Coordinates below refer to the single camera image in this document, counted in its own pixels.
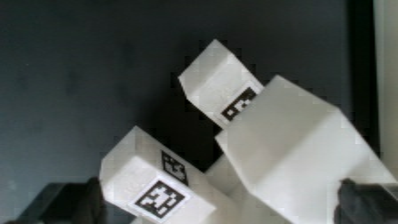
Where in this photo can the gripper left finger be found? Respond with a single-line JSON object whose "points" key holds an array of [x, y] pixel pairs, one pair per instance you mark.
{"points": [[68, 204]]}

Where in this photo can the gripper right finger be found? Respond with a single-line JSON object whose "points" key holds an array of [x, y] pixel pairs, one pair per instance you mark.
{"points": [[366, 203]]}

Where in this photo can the white chair back part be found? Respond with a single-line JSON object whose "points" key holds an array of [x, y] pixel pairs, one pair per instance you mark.
{"points": [[297, 150]]}

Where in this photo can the white chair leg with tag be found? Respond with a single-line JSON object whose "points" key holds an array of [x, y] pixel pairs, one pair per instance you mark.
{"points": [[219, 84]]}

